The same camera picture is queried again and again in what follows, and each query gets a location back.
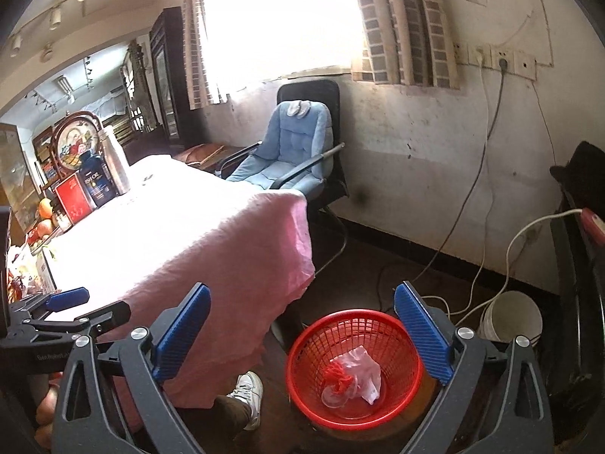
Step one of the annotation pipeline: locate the dark blue supplement bottle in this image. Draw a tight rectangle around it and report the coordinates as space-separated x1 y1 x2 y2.
79 149 120 208

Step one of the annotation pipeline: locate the person's left hand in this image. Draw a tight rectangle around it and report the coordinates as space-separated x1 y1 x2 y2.
34 373 62 450

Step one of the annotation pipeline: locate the black power cable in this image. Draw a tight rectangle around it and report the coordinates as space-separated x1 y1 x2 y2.
375 61 507 313

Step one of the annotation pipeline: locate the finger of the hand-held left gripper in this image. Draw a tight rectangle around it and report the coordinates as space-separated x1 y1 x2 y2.
10 288 92 315
21 300 132 341

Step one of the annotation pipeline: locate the brick pattern curtain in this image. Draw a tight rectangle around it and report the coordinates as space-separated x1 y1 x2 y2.
182 0 228 110
349 0 462 89

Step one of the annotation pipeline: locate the red box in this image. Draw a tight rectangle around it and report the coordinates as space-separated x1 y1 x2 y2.
53 173 92 226

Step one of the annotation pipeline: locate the white plastic bucket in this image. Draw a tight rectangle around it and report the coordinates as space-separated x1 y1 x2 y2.
477 291 543 347

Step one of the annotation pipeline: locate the dark wooden cabinet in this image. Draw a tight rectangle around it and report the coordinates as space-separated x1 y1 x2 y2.
148 7 186 141

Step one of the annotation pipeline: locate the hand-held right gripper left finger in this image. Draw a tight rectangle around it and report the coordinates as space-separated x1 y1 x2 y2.
51 283 211 454

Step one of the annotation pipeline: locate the person's trouser leg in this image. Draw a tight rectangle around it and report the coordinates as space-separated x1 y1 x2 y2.
212 395 252 448

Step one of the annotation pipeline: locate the brown leather cushion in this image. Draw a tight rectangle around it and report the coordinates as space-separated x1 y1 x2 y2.
171 143 226 167

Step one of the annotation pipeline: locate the black office chair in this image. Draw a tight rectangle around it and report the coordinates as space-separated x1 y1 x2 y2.
218 79 351 272

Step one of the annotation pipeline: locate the tall glass door cabinet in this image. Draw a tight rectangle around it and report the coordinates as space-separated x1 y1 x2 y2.
0 123 41 239

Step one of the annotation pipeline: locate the round embroidered flower ornament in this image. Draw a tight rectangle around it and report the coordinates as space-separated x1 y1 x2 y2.
50 110 103 178

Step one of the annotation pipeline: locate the dark chair frame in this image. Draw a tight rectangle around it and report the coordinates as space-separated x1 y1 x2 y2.
548 184 605 438

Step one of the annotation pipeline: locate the crumpled white plastic wrapper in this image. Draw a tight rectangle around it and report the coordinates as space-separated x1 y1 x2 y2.
331 346 382 405

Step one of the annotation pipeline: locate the thick white cable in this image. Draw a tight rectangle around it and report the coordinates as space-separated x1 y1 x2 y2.
456 208 584 325

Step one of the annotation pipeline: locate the thin white power cable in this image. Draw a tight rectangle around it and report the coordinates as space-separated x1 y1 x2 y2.
423 57 497 317

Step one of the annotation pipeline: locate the person's white sneaker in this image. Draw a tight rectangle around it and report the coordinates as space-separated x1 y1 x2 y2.
227 371 264 431

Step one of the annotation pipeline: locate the stainless steel bottle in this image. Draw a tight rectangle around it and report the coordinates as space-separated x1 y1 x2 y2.
98 127 132 196

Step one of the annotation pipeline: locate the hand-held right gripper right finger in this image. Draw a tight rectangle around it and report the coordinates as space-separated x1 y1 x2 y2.
393 282 555 454

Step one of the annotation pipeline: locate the red plastic mesh wastebasket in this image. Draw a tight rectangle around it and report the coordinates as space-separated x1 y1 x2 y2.
286 309 423 431

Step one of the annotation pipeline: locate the black hat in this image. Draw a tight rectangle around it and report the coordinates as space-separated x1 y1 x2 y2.
549 141 605 187

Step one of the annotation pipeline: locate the ceiling spotlight track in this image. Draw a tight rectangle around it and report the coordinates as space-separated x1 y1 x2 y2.
9 0 95 54

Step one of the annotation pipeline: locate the white draped sheet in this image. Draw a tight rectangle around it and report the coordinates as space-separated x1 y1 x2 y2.
91 89 127 115

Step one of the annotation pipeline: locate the fluorescent ceiling light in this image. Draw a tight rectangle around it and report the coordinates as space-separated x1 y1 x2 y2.
57 76 77 105

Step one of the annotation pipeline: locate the red yarn pompom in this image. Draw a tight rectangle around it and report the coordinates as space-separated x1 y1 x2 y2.
324 361 356 395

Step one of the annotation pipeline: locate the blue chair cushion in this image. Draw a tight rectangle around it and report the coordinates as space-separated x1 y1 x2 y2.
226 100 334 196

